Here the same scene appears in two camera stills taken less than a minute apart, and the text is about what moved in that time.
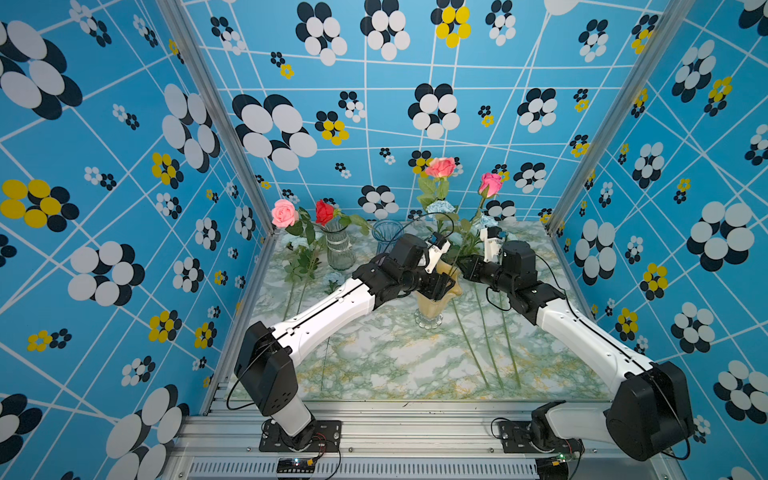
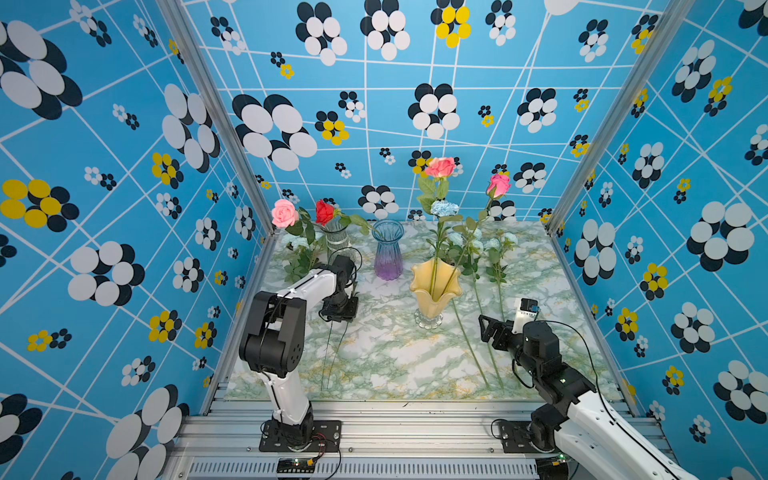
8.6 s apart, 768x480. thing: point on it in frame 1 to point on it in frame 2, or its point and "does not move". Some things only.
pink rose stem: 285,215 does not move
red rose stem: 326,213 does not move
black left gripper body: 432,284 to 341,308
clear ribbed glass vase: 340,251 does not move
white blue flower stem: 471,348 to 480,318
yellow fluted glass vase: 429,313 does not move
